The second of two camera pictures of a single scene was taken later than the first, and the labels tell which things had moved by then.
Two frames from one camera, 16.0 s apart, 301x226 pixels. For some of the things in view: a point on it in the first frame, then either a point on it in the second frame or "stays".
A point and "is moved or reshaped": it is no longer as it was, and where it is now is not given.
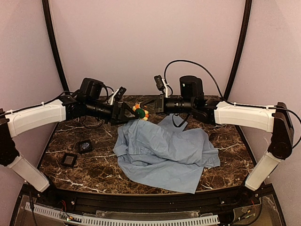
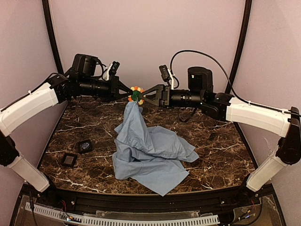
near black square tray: (69, 159) stays
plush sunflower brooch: (140, 113) to (136, 94)
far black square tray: (80, 149) stays
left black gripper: (115, 114) to (114, 87)
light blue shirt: (164, 154) is moved or reshaped
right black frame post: (241, 42) stays
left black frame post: (47, 12) stays
